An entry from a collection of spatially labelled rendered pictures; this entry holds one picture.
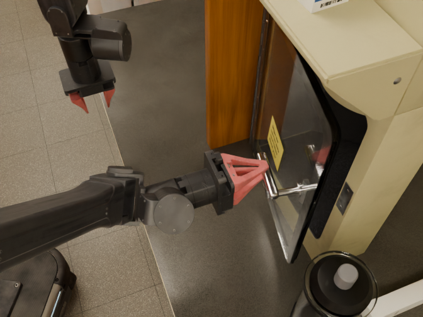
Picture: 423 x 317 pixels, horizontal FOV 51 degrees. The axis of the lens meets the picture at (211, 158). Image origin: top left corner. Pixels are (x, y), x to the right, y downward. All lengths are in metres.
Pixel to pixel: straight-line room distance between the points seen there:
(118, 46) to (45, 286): 1.14
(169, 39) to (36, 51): 1.71
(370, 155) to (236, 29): 0.37
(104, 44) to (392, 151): 0.51
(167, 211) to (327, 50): 0.30
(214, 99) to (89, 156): 1.45
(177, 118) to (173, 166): 0.15
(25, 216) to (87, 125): 2.02
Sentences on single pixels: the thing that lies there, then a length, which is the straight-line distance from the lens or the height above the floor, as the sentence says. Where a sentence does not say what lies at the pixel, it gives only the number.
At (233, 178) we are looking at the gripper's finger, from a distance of 0.69.
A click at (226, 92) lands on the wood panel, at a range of 0.96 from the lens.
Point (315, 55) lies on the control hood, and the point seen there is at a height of 1.51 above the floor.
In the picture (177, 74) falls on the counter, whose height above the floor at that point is 0.94.
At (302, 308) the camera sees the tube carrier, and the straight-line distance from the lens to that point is 0.77.
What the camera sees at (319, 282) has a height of 1.18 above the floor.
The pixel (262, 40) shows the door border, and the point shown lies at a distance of 0.82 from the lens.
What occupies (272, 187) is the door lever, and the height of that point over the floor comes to 1.21.
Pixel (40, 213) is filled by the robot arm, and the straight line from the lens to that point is 0.48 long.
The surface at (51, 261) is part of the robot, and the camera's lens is 1.81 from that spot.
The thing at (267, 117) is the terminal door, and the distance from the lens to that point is 0.85.
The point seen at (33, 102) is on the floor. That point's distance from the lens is 2.69.
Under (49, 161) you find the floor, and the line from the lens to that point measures 2.38.
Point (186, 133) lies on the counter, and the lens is 1.12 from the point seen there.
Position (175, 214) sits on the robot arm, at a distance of 0.61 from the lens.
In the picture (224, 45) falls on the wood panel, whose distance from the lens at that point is 0.87.
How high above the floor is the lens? 1.80
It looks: 54 degrees down
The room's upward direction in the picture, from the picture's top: straight up
